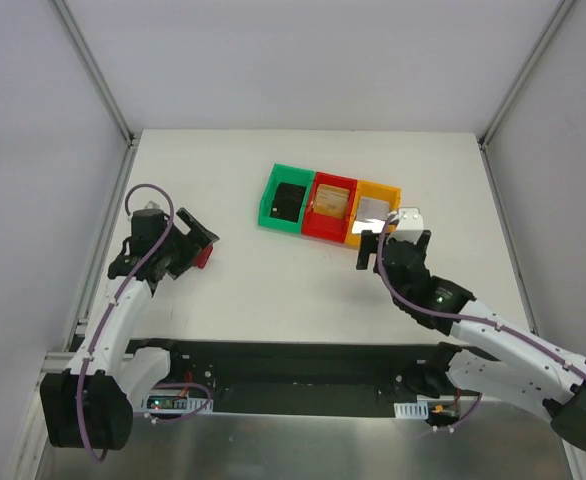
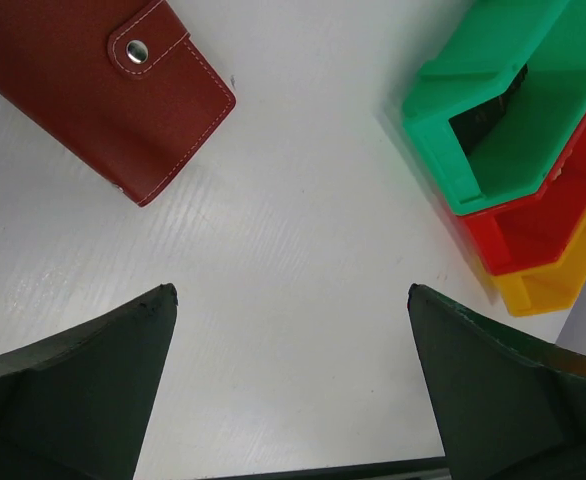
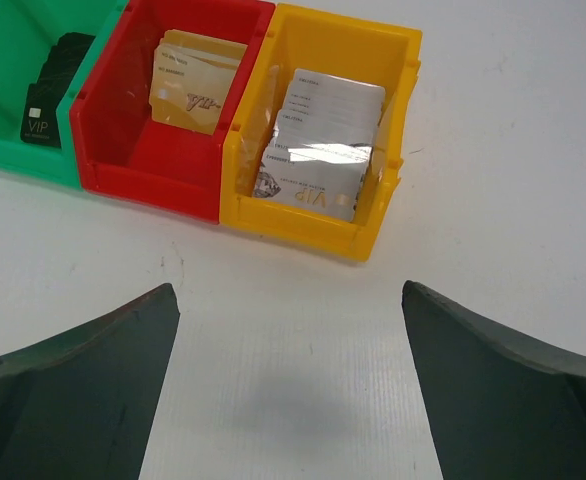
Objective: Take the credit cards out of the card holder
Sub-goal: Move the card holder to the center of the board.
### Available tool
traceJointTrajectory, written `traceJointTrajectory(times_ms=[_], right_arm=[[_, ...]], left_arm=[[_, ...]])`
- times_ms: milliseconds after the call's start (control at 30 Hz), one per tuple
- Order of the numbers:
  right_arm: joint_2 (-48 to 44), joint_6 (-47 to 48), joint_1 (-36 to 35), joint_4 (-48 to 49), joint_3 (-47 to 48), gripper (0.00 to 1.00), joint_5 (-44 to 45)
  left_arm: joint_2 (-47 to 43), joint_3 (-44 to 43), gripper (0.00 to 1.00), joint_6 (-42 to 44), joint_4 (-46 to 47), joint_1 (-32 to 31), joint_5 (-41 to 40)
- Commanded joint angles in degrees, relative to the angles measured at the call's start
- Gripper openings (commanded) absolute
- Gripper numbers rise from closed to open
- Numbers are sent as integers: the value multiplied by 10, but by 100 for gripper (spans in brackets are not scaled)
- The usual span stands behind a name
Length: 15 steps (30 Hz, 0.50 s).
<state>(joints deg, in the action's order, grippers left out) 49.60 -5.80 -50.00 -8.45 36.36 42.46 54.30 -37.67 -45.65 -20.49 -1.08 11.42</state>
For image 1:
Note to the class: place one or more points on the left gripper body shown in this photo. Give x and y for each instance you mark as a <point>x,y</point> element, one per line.
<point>193,240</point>

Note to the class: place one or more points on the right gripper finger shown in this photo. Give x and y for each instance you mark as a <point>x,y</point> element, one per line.
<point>412,242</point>
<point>368,246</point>

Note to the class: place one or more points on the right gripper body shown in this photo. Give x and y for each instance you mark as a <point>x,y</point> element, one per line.
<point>402,260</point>

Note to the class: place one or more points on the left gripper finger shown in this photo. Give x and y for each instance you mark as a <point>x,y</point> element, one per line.
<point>197,235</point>
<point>182,255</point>

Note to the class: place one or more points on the red leather card holder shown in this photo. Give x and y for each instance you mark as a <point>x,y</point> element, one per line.
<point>202,259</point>

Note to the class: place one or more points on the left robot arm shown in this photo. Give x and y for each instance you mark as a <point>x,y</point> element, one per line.
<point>90,404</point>

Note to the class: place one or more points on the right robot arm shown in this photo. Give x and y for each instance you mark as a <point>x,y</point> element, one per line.
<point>483,353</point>

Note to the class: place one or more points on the silver VIP card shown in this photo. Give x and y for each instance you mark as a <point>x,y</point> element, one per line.
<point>371,214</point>

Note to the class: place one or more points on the gold VIP card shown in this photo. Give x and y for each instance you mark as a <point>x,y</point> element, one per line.
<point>330,201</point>

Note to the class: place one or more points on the black VIP card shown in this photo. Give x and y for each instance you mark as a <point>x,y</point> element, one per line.
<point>287,202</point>

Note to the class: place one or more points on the yellow plastic bin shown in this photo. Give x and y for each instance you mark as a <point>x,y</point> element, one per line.
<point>391,194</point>

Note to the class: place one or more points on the red plastic bin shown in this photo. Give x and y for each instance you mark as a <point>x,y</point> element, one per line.
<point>325,227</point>

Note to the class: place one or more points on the green plastic bin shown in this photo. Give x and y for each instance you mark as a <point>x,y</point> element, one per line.
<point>289,174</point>

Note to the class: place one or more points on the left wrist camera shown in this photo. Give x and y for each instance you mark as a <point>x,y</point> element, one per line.
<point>152,206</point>

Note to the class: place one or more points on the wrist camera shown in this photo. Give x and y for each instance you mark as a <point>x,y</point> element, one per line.
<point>407,223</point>
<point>152,206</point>

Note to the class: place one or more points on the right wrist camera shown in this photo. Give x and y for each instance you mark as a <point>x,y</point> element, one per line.
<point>407,223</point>

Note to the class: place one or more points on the right aluminium table rail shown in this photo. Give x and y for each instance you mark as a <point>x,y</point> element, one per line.
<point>501,212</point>

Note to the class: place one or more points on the aluminium table rail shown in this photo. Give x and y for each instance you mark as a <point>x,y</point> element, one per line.
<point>501,212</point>
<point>81,310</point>

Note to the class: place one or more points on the left aluminium table rail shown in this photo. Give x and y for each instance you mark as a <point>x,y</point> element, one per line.
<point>81,310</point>

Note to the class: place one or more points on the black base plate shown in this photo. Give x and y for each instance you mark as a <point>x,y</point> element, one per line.
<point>336,380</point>

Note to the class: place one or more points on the right white cable duct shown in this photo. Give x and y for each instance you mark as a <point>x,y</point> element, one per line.
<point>418,410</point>

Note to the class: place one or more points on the white cable duct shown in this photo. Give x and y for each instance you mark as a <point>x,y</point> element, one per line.
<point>172,405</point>
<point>418,410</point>

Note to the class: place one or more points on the left white cable duct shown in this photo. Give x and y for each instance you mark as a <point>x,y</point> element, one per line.
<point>172,405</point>

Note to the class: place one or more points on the left aluminium frame post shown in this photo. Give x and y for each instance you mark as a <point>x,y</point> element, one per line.
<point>91,68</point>

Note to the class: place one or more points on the aluminium frame post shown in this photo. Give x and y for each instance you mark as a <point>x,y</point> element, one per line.
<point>91,68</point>
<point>551,29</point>

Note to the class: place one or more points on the right aluminium frame post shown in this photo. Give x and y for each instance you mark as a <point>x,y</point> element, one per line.
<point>551,29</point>

